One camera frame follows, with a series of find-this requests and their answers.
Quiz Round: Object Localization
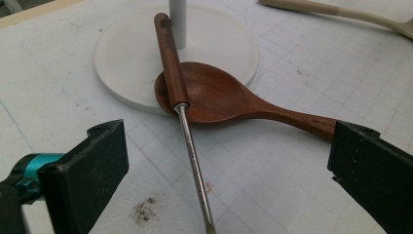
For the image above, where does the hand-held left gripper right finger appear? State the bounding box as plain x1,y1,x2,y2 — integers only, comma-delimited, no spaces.
326,120,413,234

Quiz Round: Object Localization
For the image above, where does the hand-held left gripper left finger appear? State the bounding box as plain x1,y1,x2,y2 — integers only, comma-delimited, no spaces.
38,119,130,234

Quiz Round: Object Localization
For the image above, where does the white hook stand rack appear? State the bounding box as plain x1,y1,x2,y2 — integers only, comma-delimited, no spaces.
94,0,261,116

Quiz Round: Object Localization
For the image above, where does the metal spoon with wooden handle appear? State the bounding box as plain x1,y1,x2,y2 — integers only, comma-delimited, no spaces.
153,12,218,234

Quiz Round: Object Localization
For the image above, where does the brown wooden spoon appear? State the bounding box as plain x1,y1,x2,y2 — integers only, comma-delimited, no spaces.
154,61,339,141

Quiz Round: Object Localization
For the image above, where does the light wooden spatula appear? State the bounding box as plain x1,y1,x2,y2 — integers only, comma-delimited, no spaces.
257,0,413,40

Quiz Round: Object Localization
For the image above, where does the white grid mat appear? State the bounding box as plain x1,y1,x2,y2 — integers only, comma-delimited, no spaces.
0,0,413,234

